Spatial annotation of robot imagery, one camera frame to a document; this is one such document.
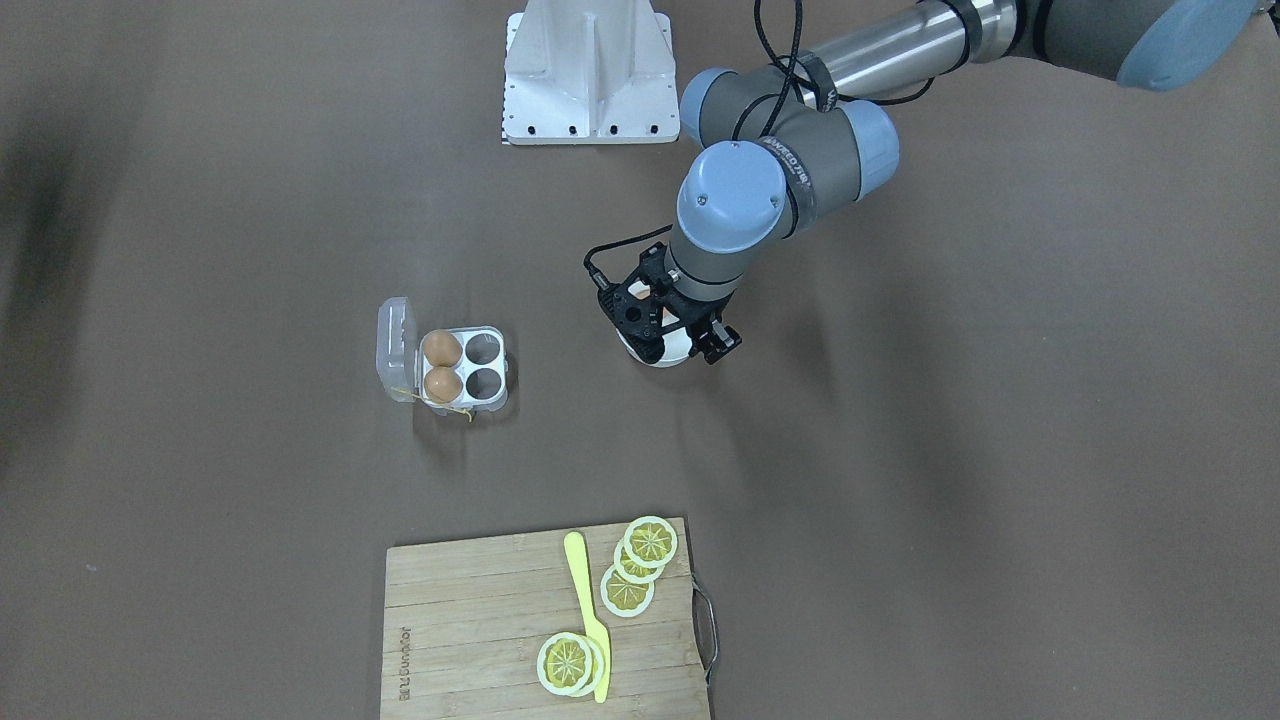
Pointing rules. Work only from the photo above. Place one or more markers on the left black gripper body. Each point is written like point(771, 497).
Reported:
point(717, 344)

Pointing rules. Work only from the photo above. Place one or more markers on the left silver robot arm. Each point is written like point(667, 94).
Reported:
point(809, 133)

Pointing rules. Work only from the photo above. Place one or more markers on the white bowl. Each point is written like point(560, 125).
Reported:
point(676, 349)

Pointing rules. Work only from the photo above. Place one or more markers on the clear plastic egg box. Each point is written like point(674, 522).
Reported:
point(400, 366)

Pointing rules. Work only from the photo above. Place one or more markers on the brown egg in box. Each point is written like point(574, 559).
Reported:
point(442, 385)
point(441, 348)

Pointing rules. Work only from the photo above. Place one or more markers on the yellow toy knife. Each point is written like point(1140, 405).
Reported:
point(577, 558)

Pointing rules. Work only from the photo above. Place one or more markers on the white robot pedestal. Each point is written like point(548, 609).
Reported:
point(589, 73)

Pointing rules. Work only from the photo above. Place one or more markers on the wooden cutting board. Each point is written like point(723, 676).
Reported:
point(464, 620)

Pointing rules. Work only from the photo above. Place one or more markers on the lemon slice on knife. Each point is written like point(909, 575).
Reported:
point(570, 665)

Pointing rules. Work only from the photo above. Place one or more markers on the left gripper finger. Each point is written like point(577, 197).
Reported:
point(712, 339)

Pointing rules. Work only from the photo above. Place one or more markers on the lemon slice middle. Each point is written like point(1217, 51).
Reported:
point(630, 571)

